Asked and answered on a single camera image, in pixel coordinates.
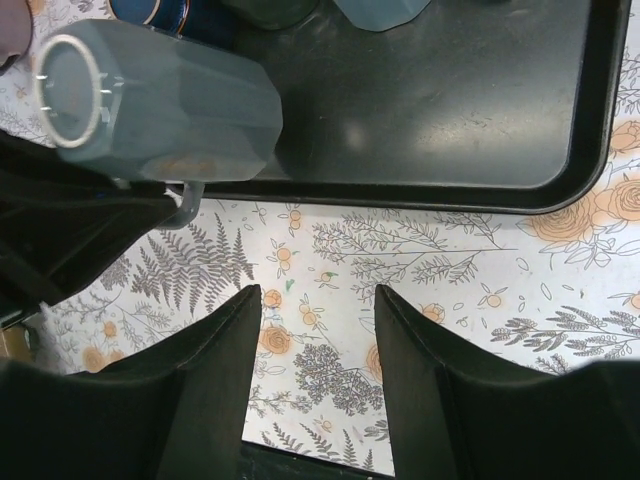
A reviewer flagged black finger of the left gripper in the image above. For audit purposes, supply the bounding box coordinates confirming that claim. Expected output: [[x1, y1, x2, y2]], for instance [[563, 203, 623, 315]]
[[1, 132, 175, 320]]

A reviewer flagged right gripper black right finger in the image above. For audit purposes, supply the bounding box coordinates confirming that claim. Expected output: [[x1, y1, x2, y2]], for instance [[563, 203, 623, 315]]
[[374, 285, 639, 479]]

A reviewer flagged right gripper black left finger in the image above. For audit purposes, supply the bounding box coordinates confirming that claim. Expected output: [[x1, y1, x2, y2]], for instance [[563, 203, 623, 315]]
[[1, 285, 261, 479]]

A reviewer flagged slate blue mug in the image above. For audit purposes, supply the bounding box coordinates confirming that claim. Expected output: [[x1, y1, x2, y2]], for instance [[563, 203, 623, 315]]
[[33, 19, 283, 229]]

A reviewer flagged lavender purple mug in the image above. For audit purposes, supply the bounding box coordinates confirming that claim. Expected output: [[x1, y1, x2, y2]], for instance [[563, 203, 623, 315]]
[[0, 0, 33, 75]]

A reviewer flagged navy blue mug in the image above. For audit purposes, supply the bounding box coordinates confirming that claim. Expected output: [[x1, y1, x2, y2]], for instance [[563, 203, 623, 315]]
[[106, 0, 238, 50]]

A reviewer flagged dark grey mug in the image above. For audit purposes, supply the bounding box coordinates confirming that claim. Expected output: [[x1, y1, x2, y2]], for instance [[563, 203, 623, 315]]
[[227, 0, 318, 30]]

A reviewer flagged light blue faceted mug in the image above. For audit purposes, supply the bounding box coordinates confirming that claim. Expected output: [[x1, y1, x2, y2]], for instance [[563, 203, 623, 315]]
[[334, 0, 431, 32]]

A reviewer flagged floral table mat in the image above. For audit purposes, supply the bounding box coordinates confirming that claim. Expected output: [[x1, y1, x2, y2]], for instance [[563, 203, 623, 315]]
[[26, 10, 639, 474]]

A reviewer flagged black serving tray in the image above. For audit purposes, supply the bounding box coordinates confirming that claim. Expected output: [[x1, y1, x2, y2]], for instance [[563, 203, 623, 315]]
[[164, 0, 632, 217]]

